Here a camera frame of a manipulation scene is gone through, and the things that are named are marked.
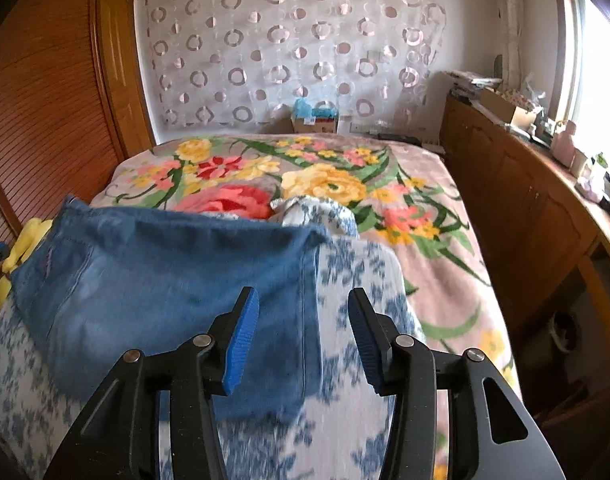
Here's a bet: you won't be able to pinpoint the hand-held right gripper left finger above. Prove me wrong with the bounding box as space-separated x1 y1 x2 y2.
42 286 261 480

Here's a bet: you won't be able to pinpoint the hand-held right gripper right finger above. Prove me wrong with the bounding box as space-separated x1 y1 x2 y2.
347 287 566 480

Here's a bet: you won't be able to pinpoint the blue denim pants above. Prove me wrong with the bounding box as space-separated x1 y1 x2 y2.
8 195 331 423

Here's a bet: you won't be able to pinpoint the blue floral white quilt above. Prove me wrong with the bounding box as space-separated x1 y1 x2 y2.
0 195 427 480

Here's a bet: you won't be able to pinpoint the pink floral blanket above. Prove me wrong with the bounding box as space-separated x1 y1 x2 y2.
90 134 523 480

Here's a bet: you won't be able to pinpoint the wooden cabinet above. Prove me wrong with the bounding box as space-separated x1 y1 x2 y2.
439 94 610 466

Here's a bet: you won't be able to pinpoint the small cardboard box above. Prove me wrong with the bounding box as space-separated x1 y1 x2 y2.
291 111 341 135

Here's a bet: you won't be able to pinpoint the yellow plush toy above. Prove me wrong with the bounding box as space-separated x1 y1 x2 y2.
0 219 53 307

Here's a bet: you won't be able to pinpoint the open cardboard box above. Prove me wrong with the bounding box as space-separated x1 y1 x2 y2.
477 87 543 129

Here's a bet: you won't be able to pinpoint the wooden door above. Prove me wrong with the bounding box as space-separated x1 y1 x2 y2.
98 0 156 158

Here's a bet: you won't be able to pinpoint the pink bottle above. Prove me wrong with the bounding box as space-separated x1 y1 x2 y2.
551 121 579 167

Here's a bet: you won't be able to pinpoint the stack of papers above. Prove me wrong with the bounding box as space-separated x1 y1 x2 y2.
442 70 506 99

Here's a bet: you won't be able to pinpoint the small potted plant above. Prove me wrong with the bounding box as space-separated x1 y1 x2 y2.
586 152 610 187

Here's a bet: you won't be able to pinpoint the wooden wardrobe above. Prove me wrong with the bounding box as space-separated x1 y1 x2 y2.
0 0 127 273

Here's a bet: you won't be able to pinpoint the circle-patterned sheer curtain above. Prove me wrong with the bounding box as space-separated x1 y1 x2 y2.
135 0 448 129

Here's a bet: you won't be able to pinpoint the white lace curtain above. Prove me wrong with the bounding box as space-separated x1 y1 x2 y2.
485 0 529 92

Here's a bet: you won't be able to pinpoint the window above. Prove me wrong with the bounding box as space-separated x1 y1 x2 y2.
552 0 610 173

